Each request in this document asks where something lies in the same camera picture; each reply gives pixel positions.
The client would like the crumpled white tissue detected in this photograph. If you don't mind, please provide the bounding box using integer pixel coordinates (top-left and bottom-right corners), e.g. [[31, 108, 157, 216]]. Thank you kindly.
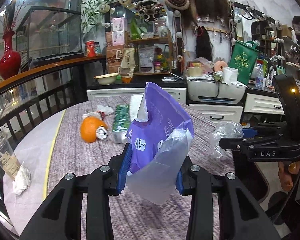
[[12, 165, 31, 195]]

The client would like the black railing with wooden top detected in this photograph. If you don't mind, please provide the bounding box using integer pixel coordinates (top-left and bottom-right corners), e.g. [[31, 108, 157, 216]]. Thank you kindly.
[[0, 56, 106, 145]]

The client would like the green tissue pack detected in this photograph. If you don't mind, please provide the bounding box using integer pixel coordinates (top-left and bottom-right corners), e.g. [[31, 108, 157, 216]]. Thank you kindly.
[[112, 105, 130, 144]]

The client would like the white red candy wrapper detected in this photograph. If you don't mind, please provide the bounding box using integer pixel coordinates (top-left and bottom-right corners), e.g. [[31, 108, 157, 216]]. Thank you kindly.
[[82, 105, 114, 120]]

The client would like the white printer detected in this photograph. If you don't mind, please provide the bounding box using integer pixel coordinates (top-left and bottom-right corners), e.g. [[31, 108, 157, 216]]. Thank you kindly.
[[186, 77, 246, 105]]

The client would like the orange peel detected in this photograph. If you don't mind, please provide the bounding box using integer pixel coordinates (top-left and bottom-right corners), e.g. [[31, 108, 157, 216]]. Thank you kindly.
[[80, 116, 108, 143]]

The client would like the silver foil wrapper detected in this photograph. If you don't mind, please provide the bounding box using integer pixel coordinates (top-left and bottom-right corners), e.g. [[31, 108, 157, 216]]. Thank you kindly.
[[96, 126, 108, 140]]

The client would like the green tote bag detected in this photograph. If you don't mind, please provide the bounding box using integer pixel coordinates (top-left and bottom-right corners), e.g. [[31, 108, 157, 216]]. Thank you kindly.
[[229, 40, 259, 85]]

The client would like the red tin can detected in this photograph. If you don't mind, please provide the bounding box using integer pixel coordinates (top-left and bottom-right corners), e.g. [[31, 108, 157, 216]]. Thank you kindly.
[[85, 40, 96, 57]]

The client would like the white drawer cabinet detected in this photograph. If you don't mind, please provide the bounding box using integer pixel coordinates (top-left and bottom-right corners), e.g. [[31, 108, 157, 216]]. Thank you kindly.
[[86, 87, 286, 127]]

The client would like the right hand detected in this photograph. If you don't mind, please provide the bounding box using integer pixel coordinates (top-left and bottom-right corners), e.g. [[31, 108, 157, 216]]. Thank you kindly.
[[278, 161, 300, 192]]

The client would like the cream bowl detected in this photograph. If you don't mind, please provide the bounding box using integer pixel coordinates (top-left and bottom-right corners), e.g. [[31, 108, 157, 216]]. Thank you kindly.
[[94, 73, 118, 86]]

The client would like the clear plastic cup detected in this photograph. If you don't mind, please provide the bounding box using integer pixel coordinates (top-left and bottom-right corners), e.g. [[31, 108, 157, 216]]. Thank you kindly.
[[0, 131, 21, 180]]

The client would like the purple plastic bag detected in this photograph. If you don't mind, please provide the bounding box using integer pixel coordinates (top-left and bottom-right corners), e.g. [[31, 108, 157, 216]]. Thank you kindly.
[[126, 82, 194, 204]]

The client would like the clear plastic bag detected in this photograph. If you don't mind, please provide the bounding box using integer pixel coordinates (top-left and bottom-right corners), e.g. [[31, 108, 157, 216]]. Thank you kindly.
[[208, 121, 244, 161]]

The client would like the red vase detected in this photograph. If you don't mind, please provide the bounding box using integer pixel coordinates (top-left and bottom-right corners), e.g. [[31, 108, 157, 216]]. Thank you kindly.
[[0, 30, 21, 80]]

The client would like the wooden shelf rack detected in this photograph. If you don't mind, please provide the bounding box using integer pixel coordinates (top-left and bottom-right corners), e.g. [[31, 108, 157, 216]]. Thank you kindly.
[[127, 15, 174, 75]]

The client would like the glass display case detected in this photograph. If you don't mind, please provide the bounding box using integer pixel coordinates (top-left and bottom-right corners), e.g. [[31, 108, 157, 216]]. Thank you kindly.
[[15, 6, 83, 70]]

